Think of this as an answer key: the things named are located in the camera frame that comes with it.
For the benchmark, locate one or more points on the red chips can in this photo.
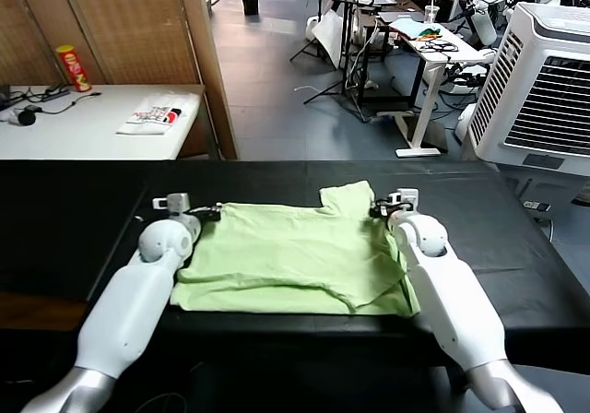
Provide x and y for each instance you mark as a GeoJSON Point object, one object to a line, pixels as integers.
{"type": "Point", "coordinates": [74, 69]}

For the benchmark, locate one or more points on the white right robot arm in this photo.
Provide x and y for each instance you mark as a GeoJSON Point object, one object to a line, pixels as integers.
{"type": "Point", "coordinates": [451, 302]}

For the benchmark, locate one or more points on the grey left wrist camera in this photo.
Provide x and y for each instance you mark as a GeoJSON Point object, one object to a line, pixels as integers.
{"type": "Point", "coordinates": [175, 202]}

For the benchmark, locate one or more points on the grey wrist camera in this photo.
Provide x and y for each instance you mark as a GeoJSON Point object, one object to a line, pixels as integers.
{"type": "Point", "coordinates": [405, 198]}
{"type": "Point", "coordinates": [175, 202]}

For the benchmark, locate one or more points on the white side table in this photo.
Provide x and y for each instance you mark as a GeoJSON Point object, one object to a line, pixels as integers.
{"type": "Point", "coordinates": [69, 136]}

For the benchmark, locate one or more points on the white humanoid robot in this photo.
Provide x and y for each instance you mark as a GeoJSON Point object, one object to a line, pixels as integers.
{"type": "Point", "coordinates": [481, 21]}

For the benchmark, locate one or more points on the white floor power strip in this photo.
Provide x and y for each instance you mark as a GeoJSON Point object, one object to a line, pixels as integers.
{"type": "Point", "coordinates": [537, 206]}

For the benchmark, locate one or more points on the white folded printed t-shirt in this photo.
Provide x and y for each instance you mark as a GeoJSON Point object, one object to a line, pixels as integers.
{"type": "Point", "coordinates": [154, 115]}

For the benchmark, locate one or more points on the colourful cloth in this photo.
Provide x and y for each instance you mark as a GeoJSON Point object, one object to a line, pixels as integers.
{"type": "Point", "coordinates": [428, 32]}

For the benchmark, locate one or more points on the plastic cup with straw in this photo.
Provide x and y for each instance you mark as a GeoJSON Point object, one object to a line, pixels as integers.
{"type": "Point", "coordinates": [430, 13]}

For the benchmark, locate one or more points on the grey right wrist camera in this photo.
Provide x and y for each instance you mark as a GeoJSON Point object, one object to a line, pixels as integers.
{"type": "Point", "coordinates": [405, 198]}

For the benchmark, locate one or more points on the white air cooler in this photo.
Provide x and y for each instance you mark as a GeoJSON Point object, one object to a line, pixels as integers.
{"type": "Point", "coordinates": [539, 90]}

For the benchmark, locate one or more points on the light green t-shirt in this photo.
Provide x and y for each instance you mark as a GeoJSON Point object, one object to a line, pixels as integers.
{"type": "Point", "coordinates": [286, 256]}

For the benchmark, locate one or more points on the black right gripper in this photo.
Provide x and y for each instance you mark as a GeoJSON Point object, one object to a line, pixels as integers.
{"type": "Point", "coordinates": [382, 209]}

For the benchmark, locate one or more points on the white reflector board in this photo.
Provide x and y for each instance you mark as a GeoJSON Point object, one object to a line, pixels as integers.
{"type": "Point", "coordinates": [328, 34]}

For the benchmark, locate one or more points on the black table cover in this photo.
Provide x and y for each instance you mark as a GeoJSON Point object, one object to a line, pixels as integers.
{"type": "Point", "coordinates": [295, 178]}

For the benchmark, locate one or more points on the black tripod stand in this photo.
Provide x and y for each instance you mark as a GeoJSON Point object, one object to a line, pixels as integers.
{"type": "Point", "coordinates": [343, 53]}

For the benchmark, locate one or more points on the black grey handheld device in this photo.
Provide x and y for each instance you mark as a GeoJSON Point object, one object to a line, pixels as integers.
{"type": "Point", "coordinates": [25, 116]}

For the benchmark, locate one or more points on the white standing desk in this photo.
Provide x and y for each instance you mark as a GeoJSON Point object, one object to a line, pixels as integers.
{"type": "Point", "coordinates": [428, 62]}

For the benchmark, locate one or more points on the grey laptop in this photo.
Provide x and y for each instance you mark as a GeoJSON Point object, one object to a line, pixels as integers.
{"type": "Point", "coordinates": [401, 16]}

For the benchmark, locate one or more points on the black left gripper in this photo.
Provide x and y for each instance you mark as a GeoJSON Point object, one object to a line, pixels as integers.
{"type": "Point", "coordinates": [203, 214]}

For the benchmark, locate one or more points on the black trash bin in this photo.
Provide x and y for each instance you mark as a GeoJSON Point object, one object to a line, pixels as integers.
{"type": "Point", "coordinates": [250, 2]}

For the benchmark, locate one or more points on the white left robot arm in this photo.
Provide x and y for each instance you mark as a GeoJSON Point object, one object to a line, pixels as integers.
{"type": "Point", "coordinates": [133, 302]}

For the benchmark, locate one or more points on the wooden folding screen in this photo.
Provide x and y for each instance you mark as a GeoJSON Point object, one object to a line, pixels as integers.
{"type": "Point", "coordinates": [129, 26]}

